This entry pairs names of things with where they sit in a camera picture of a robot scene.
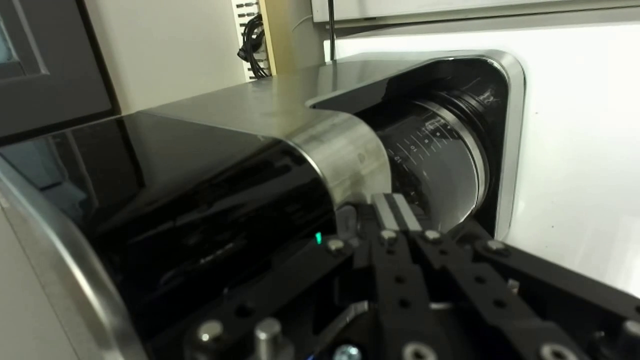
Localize glass coffee carafe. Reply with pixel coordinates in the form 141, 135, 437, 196
369, 98, 494, 235

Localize dark grey window frame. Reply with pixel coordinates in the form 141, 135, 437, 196
0, 0, 123, 148

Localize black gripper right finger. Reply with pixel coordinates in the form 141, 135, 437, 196
398, 191, 640, 360

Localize black and steel coffeemaker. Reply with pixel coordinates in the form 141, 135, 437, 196
0, 50, 528, 360

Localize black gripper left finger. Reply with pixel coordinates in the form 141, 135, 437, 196
146, 190, 435, 360

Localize black power cable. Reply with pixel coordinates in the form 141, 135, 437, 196
233, 11, 274, 79

